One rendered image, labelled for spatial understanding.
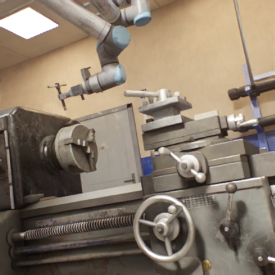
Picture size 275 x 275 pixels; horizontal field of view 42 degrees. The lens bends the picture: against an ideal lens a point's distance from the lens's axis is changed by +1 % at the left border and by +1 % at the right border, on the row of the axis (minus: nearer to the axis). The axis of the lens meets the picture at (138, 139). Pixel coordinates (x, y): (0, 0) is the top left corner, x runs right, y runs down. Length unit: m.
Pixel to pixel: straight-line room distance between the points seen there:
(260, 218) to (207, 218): 0.16
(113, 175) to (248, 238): 4.09
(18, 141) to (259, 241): 1.15
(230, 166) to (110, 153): 4.11
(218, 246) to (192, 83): 3.83
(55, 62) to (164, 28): 1.91
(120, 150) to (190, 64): 1.55
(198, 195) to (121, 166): 3.94
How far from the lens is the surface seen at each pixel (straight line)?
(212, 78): 4.78
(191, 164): 1.06
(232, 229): 1.09
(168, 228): 1.11
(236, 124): 1.29
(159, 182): 1.19
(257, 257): 1.10
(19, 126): 1.79
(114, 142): 5.13
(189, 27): 5.09
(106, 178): 5.18
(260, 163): 1.25
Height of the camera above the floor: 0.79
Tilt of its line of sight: 9 degrees up
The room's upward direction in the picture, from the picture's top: 9 degrees counter-clockwise
